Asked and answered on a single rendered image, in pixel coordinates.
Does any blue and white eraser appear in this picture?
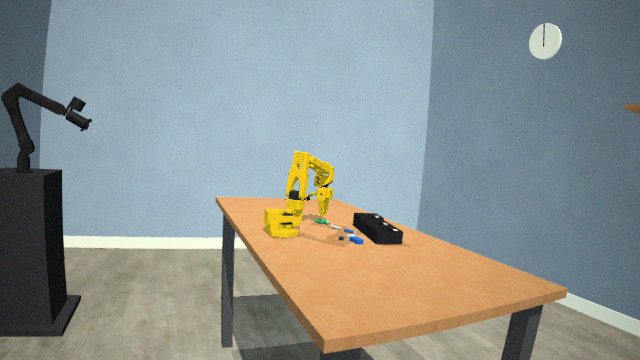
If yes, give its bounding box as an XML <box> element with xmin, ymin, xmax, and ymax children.
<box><xmin>346</xmin><ymin>234</ymin><xmax>364</xmax><ymax>244</ymax></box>

